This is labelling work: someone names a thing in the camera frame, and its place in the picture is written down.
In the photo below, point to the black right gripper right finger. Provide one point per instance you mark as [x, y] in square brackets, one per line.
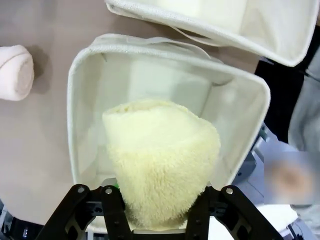
[237, 217]

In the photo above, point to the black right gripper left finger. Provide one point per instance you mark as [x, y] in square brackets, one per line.
[75, 215]

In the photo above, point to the yellow fluffy towel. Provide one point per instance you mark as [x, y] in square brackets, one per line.
[160, 162]

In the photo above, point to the white fluffy towel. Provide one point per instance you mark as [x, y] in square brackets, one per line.
[15, 72]

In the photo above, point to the cream fabric basket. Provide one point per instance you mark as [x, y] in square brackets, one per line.
[262, 32]
[82, 100]

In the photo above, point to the person in grey hoodie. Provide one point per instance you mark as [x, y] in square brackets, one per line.
[305, 120]

